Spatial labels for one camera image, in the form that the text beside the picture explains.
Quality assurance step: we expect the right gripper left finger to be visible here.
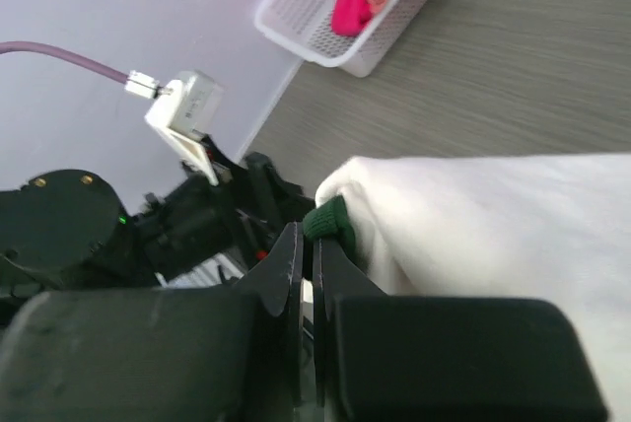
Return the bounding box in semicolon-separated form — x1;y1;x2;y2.
1;223;304;421

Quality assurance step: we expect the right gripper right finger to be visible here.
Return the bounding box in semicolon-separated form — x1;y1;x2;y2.
313;239;609;421

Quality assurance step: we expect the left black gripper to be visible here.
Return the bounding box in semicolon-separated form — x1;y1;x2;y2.
133;151;315;281

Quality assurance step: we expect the white and green t-shirt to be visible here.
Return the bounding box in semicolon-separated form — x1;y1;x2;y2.
315;154;630;421

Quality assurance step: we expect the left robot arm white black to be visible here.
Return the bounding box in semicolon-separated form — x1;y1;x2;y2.
1;152;314;324

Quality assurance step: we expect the white plastic laundry basket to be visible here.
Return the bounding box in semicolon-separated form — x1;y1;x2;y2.
254;0;428;77

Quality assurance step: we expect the magenta crumpled t-shirt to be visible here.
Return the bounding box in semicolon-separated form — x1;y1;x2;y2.
330;0;373;36

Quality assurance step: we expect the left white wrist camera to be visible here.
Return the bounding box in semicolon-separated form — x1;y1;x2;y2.
125;70;224;185

